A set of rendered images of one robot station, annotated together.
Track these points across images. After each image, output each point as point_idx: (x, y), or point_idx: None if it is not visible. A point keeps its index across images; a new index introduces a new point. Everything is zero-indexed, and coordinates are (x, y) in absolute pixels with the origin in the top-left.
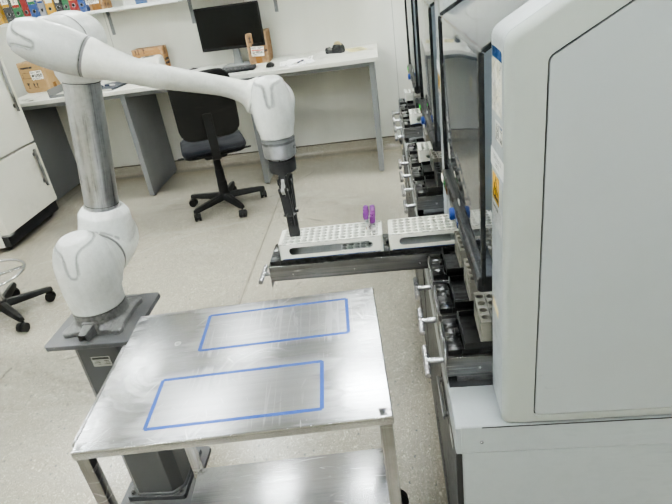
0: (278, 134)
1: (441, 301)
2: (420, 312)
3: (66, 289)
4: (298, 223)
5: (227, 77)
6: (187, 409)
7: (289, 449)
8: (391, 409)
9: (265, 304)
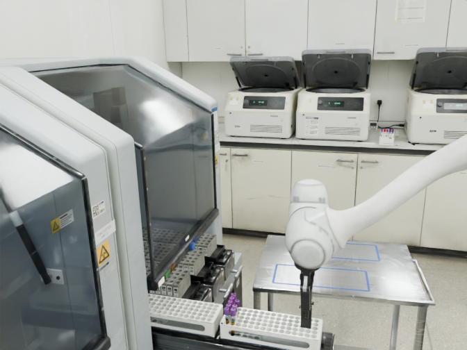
0: None
1: (217, 270)
2: (226, 293)
3: None
4: (301, 316)
5: (361, 203)
6: (358, 248)
7: None
8: (267, 236)
9: (329, 290)
